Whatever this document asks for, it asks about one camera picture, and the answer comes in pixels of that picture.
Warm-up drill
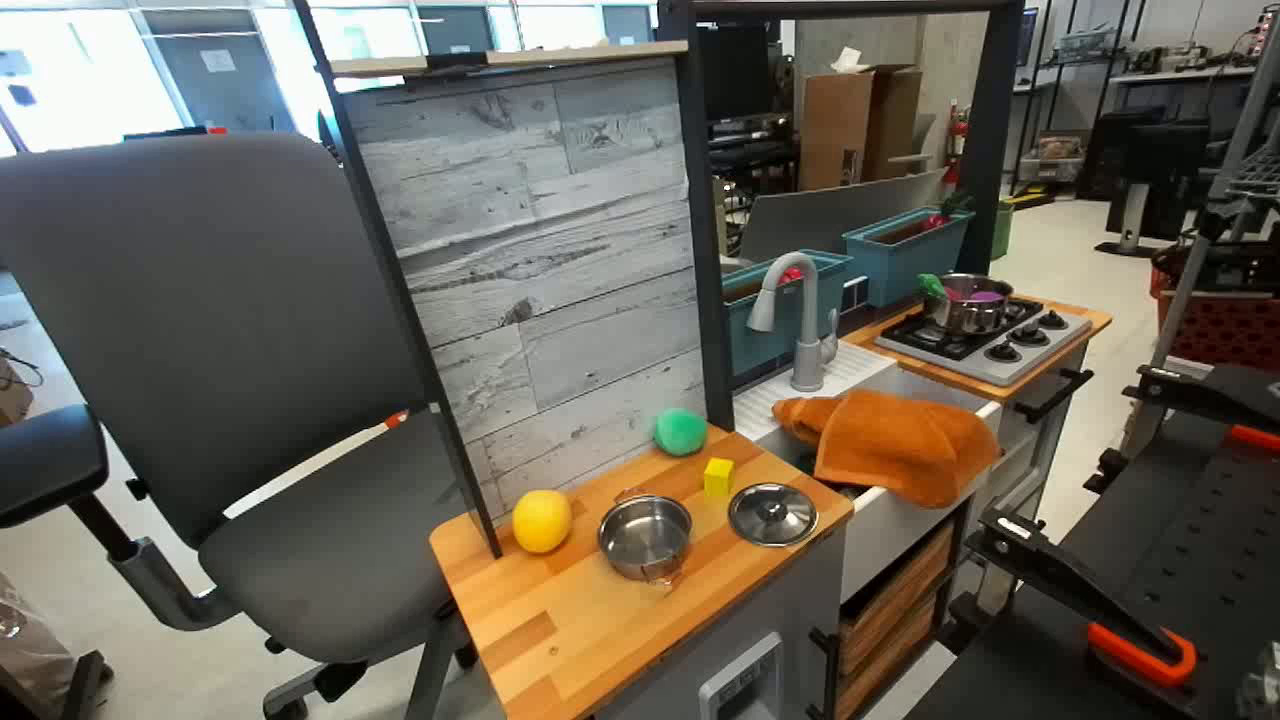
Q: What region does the black frame post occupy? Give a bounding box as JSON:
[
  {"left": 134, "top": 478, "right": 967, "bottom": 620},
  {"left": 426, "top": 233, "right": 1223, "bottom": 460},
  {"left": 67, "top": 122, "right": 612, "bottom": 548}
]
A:
[
  {"left": 954, "top": 0, "right": 1029, "bottom": 276},
  {"left": 672, "top": 0, "right": 739, "bottom": 432}
]

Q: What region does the slanted black frame bar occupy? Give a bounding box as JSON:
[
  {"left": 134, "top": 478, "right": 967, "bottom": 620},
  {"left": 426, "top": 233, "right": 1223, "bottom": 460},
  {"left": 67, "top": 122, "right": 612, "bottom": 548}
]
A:
[{"left": 289, "top": 0, "right": 508, "bottom": 560}]

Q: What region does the green round sponge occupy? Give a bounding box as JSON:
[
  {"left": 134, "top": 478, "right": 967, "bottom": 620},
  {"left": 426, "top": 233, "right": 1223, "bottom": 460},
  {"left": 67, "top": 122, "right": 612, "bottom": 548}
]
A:
[{"left": 649, "top": 405, "right": 712, "bottom": 460}]

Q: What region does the toy kitchen wooden counter unit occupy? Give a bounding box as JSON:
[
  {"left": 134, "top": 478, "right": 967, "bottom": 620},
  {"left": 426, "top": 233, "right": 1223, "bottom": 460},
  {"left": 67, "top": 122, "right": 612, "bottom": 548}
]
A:
[{"left": 427, "top": 297, "right": 1118, "bottom": 720}]

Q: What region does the black clamp orange handle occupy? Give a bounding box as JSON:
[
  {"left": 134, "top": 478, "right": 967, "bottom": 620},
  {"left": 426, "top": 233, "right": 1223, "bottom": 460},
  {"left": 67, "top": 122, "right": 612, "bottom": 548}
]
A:
[{"left": 978, "top": 511, "right": 1203, "bottom": 695}]

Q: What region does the white rod red tip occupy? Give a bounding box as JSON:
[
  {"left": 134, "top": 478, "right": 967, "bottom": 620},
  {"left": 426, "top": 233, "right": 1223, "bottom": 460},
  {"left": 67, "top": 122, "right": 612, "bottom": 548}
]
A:
[{"left": 219, "top": 409, "right": 412, "bottom": 523}]

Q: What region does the yellow toy cube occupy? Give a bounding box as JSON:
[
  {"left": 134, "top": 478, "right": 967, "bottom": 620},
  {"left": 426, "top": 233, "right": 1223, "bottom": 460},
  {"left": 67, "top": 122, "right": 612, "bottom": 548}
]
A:
[{"left": 700, "top": 453, "right": 739, "bottom": 501}]

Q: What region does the cardboard box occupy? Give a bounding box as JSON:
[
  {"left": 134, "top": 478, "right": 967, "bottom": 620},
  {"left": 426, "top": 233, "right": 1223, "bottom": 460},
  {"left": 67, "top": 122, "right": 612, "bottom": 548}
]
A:
[
  {"left": 795, "top": 64, "right": 882, "bottom": 191},
  {"left": 866, "top": 62, "right": 928, "bottom": 184}
]

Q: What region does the small steel bowl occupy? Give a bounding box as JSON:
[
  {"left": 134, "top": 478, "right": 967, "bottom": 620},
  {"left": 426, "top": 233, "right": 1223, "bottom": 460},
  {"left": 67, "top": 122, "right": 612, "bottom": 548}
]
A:
[{"left": 726, "top": 479, "right": 819, "bottom": 548}]

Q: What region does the black work table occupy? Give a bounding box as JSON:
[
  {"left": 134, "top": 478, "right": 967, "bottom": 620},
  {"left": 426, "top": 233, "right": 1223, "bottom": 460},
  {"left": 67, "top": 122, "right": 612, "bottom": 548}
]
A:
[{"left": 904, "top": 357, "right": 1280, "bottom": 720}]

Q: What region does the gray office chair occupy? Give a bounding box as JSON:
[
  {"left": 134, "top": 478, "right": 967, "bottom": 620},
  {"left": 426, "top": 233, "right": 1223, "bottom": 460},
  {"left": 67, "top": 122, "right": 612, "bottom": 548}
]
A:
[{"left": 0, "top": 128, "right": 494, "bottom": 720}]

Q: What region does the gray toy faucet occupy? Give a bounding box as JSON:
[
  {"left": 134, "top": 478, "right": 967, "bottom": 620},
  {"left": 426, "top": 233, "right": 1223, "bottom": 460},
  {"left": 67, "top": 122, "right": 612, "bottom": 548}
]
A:
[{"left": 743, "top": 248, "right": 844, "bottom": 396}]

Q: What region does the white toy sink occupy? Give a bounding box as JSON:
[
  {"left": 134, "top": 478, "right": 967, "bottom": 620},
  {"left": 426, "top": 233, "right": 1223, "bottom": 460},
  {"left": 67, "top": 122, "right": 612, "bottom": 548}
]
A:
[{"left": 734, "top": 347, "right": 1008, "bottom": 605}]

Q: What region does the steel pot with toys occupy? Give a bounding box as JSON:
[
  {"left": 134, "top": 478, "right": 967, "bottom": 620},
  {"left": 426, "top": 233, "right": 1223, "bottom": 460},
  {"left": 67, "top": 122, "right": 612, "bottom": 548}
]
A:
[{"left": 928, "top": 272, "right": 1022, "bottom": 342}]

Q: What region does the small steel toy pot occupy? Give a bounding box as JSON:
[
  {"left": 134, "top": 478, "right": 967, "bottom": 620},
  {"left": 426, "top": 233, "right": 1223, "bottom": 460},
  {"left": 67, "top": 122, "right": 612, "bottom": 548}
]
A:
[{"left": 594, "top": 494, "right": 697, "bottom": 585}]

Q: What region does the wooden shelf board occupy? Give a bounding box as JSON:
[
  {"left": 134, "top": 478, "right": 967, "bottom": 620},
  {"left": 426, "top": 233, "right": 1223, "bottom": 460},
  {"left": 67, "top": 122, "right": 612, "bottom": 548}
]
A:
[{"left": 330, "top": 38, "right": 692, "bottom": 80}]

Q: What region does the gray wood-print back panel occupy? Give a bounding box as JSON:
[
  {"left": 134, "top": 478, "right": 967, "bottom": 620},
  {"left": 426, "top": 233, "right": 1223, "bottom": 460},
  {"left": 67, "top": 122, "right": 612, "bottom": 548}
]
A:
[{"left": 340, "top": 57, "right": 712, "bottom": 533}]

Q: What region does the gray toy stove top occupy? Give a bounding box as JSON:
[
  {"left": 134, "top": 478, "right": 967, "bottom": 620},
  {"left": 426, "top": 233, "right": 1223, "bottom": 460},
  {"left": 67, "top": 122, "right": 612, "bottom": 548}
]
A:
[{"left": 871, "top": 294, "right": 1098, "bottom": 391}]

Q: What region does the purple toy vegetable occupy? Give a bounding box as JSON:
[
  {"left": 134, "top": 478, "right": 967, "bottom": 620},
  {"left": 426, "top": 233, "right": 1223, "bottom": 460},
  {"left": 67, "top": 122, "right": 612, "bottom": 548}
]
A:
[{"left": 947, "top": 276, "right": 1017, "bottom": 304}]

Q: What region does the orange towel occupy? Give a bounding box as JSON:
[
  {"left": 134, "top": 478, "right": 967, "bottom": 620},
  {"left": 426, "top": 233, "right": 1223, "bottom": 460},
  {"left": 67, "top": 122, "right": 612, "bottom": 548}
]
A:
[{"left": 772, "top": 384, "right": 1004, "bottom": 511}]

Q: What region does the red fire extinguisher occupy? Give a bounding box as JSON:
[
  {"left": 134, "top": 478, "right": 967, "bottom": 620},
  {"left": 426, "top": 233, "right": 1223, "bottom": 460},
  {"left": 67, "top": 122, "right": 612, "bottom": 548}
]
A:
[{"left": 941, "top": 100, "right": 971, "bottom": 191}]

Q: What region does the yellow toy lemon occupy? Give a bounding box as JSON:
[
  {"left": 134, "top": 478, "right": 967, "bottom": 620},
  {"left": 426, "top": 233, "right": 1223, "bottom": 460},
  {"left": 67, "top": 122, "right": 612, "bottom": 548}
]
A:
[{"left": 508, "top": 486, "right": 582, "bottom": 560}]

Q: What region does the teal planter box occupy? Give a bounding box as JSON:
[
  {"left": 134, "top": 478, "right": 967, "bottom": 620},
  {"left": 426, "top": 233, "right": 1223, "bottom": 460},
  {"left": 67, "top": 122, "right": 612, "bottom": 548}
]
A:
[
  {"left": 842, "top": 206, "right": 978, "bottom": 311},
  {"left": 722, "top": 248, "right": 855, "bottom": 384}
]

